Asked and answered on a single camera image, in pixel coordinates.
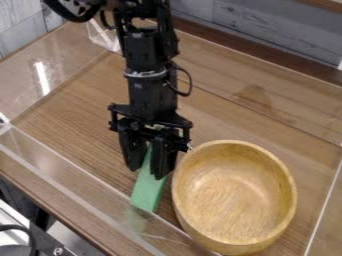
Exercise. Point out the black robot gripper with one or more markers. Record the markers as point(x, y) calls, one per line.
point(148, 119)

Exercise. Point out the green rectangular block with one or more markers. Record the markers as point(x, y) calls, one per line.
point(148, 188)

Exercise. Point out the brown wooden bowl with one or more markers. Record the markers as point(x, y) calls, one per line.
point(234, 196)

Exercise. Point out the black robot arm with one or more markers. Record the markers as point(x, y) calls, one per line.
point(144, 30)

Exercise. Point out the clear acrylic corner bracket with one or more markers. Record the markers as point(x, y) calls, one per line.
point(103, 37)

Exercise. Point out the black metal table frame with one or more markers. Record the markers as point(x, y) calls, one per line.
point(31, 232)

